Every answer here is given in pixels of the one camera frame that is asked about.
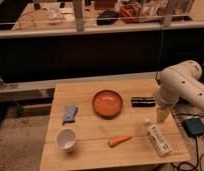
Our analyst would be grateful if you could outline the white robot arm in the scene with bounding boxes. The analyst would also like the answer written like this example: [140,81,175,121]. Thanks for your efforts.
[155,60,204,123]

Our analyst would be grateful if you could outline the black cable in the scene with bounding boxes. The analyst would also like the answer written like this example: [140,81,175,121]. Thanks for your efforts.
[170,105,204,171]

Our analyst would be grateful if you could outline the orange carrot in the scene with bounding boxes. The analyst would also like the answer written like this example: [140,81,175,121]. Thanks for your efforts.
[108,136,131,148]

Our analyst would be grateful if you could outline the orange bowl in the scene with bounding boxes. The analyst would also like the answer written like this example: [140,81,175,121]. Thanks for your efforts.
[92,90,123,118]

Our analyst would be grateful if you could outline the blue cloth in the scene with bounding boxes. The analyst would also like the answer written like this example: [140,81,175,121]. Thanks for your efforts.
[63,104,78,123]

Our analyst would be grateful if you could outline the red object on shelf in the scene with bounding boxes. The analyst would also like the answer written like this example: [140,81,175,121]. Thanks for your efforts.
[120,4,140,23]

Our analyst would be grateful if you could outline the black rectangular block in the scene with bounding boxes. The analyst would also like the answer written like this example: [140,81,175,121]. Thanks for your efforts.
[131,97,155,107]

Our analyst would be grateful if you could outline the black cap on shelf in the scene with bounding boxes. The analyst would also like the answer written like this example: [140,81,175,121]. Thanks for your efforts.
[96,10,119,25]

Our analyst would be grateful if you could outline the grey vertical post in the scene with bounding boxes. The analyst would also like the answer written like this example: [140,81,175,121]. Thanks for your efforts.
[73,0,84,31]

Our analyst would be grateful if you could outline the dark power adapter box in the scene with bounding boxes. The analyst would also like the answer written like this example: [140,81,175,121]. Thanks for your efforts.
[182,118,204,137]

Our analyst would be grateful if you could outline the white rectangular carton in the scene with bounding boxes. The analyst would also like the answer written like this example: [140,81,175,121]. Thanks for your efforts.
[145,119,172,157]

